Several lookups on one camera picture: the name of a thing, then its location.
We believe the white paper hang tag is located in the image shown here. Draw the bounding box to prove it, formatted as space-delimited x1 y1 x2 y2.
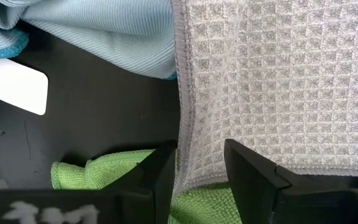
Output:
0 57 49 116

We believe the light blue teal-edged towel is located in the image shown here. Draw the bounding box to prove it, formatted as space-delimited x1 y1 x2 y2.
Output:
0 0 178 81

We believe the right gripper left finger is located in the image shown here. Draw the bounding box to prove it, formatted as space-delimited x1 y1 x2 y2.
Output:
0 140 179 224

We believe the grey waffle microfiber towel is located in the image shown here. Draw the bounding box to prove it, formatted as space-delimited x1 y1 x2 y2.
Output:
170 0 358 197

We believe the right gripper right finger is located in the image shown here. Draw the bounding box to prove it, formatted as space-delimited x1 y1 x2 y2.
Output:
224 138 358 224

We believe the green microfiber towel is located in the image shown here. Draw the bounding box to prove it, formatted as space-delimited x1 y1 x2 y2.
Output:
50 149 244 224

